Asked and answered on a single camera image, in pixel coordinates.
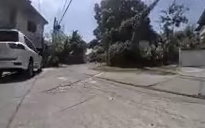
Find white car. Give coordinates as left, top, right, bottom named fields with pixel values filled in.
left=0, top=28, right=44, bottom=83

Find utility pole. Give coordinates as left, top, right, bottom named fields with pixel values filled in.
left=51, top=16, right=62, bottom=44

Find overhead wires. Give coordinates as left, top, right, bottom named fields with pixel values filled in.
left=56, top=0, right=74, bottom=26

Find large trees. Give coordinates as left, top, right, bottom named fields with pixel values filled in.
left=87, top=0, right=198, bottom=69

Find white wall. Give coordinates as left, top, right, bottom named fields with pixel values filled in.
left=178, top=47, right=205, bottom=68

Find grey building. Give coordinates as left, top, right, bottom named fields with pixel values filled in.
left=0, top=0, right=49, bottom=51

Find raised concrete pavement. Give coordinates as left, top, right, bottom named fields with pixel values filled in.
left=85, top=65, right=205, bottom=102

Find green bushes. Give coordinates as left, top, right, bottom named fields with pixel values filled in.
left=41, top=29, right=88, bottom=67

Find grey concrete road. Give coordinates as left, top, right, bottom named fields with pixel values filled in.
left=0, top=63, right=205, bottom=128

